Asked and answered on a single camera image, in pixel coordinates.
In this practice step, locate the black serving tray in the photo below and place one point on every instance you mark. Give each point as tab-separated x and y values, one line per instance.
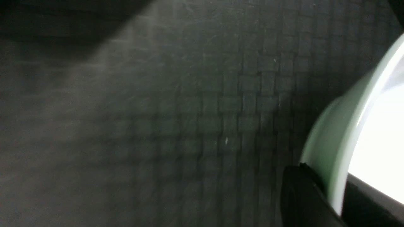
170	113

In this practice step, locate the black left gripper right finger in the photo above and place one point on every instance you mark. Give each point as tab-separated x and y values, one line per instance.
365	206

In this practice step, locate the white square side dish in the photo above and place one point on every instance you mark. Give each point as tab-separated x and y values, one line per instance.
360	133

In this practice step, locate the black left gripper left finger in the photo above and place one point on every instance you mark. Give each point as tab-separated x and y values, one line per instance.
302	201

